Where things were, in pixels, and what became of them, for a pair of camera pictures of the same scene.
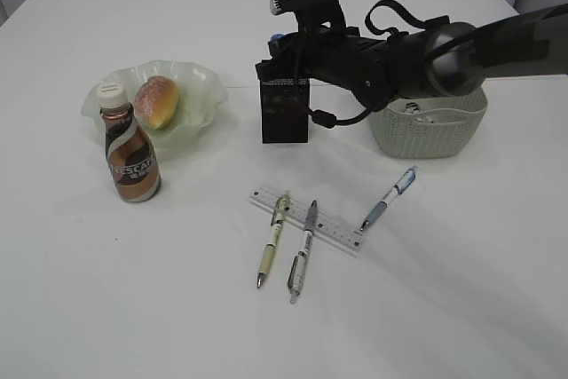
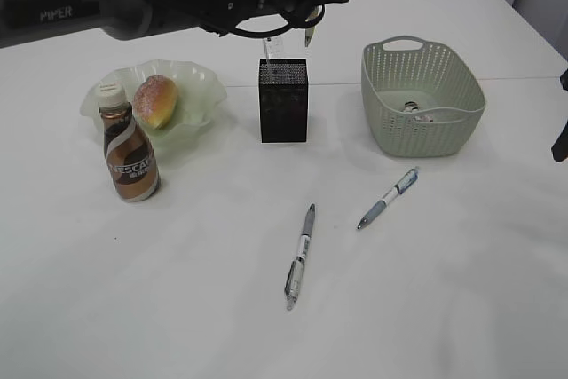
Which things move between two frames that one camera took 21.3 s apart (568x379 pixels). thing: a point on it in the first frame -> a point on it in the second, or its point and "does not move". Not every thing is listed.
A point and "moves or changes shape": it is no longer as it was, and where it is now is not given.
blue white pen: [403, 185] does not move
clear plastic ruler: [343, 232] moves or changes shape
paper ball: [414, 108] does not move
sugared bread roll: [156, 101] does not move
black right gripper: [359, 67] -> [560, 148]
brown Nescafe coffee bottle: [133, 164] does not move
